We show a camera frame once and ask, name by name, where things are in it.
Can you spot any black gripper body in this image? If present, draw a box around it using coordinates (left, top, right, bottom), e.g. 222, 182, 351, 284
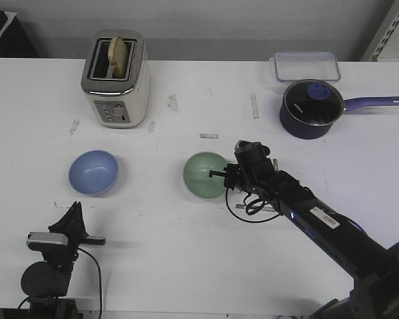
42, 233, 106, 269
223, 163, 245, 191

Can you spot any cream and steel toaster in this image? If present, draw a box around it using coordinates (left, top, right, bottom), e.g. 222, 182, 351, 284
80, 30, 151, 128

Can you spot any glass pot lid blue knob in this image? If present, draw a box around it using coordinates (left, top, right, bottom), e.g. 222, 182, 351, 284
281, 79, 344, 127

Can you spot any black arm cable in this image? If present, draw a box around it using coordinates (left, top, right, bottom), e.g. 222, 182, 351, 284
76, 247, 103, 319
225, 189, 282, 224

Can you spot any dark blue saucepan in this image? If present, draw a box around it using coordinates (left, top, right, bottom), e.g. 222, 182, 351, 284
279, 79, 399, 140

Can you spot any blue bowl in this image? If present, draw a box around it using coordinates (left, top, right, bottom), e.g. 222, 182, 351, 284
68, 150, 119, 197

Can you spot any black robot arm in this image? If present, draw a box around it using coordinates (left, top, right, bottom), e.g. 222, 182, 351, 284
21, 201, 106, 318
209, 140, 399, 319

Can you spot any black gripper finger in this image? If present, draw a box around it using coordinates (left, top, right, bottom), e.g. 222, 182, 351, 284
209, 167, 227, 178
48, 201, 86, 235

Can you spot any white metal shelf upright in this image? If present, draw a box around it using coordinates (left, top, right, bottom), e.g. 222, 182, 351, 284
360, 1, 399, 62

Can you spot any green bowl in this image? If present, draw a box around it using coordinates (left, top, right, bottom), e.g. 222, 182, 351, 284
183, 152, 227, 199

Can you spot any black box background left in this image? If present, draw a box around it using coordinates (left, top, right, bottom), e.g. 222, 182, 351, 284
0, 11, 39, 58

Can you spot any clear plastic food container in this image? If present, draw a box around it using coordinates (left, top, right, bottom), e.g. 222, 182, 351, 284
269, 51, 341, 82

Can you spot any slice of toast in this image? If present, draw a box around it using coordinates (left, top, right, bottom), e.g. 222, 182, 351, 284
107, 37, 128, 78

